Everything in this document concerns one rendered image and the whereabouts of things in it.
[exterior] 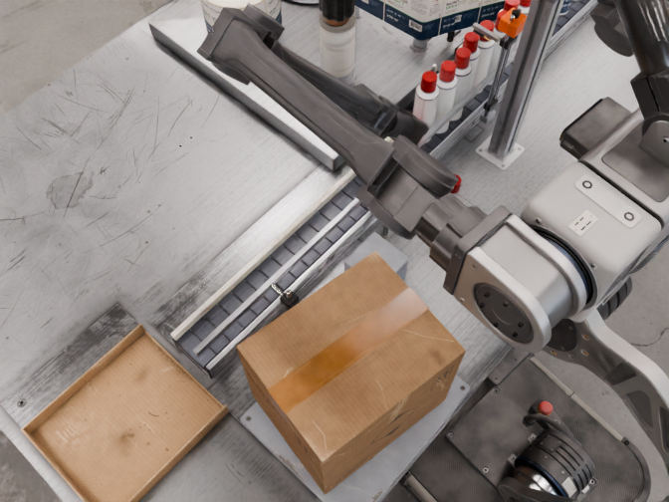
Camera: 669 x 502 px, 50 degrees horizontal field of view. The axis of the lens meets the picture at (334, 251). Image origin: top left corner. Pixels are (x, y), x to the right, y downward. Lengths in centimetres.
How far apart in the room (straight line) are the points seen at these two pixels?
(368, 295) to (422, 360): 15
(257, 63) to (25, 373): 88
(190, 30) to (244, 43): 95
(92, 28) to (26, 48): 29
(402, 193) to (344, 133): 12
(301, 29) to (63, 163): 69
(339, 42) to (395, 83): 21
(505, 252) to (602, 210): 12
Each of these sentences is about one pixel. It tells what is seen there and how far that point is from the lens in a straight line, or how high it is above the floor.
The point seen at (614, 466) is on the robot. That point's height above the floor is 24.
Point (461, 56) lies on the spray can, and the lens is 162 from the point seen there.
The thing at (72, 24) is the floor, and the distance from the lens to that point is 346.
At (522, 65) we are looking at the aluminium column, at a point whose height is 113.
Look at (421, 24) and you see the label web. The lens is 184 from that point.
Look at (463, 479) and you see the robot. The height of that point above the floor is 24.
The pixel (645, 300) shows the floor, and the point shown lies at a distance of 267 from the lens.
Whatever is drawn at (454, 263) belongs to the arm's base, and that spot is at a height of 147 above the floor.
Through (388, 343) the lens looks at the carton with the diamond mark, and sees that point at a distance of 119.
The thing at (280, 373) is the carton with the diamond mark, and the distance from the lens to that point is 118.
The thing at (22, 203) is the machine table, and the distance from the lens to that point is 182.
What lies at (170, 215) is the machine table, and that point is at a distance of 169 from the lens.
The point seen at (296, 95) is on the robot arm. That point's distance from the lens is 99.
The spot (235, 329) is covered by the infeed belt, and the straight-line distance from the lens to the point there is 147.
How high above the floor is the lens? 222
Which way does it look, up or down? 61 degrees down
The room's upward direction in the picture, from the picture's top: 1 degrees counter-clockwise
